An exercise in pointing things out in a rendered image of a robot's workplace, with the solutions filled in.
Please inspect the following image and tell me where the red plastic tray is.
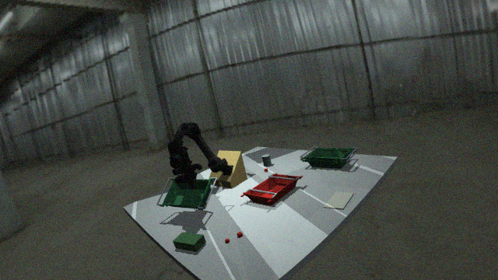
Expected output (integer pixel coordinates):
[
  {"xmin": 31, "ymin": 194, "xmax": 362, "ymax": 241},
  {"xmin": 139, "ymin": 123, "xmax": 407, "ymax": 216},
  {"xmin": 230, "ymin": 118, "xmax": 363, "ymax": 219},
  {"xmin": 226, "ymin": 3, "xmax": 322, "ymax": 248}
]
[{"xmin": 241, "ymin": 173, "xmax": 303, "ymax": 206}]

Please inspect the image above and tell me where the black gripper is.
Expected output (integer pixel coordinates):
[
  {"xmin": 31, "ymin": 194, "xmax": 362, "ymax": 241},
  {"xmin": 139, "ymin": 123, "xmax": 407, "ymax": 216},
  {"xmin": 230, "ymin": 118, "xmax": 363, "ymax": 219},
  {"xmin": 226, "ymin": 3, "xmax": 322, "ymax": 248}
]
[{"xmin": 174, "ymin": 160, "xmax": 202, "ymax": 188}]

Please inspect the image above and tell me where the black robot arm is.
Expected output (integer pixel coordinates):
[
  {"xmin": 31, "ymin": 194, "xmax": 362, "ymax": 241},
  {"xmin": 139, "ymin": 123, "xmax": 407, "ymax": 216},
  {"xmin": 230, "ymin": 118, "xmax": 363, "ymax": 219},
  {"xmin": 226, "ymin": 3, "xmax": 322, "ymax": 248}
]
[{"xmin": 168, "ymin": 123, "xmax": 233, "ymax": 176}]

